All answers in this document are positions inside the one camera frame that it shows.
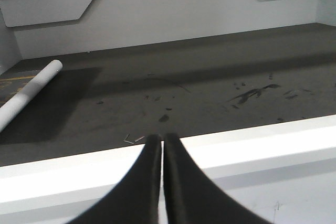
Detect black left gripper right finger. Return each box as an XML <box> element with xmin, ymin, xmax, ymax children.
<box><xmin>163</xmin><ymin>133</ymin><xmax>268</xmax><ymax>223</ymax></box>

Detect white base cabinet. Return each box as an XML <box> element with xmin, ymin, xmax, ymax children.
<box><xmin>1</xmin><ymin>115</ymin><xmax>335</xmax><ymax>223</ymax></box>

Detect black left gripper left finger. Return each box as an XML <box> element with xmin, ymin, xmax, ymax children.
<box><xmin>69</xmin><ymin>135</ymin><xmax>162</xmax><ymax>223</ymax></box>

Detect white paper roll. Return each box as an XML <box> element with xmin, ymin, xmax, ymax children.
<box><xmin>1</xmin><ymin>60</ymin><xmax>63</xmax><ymax>132</ymax></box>

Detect small staple pieces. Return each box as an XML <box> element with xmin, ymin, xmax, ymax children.
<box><xmin>123</xmin><ymin>134</ymin><xmax>145</xmax><ymax>144</ymax></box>

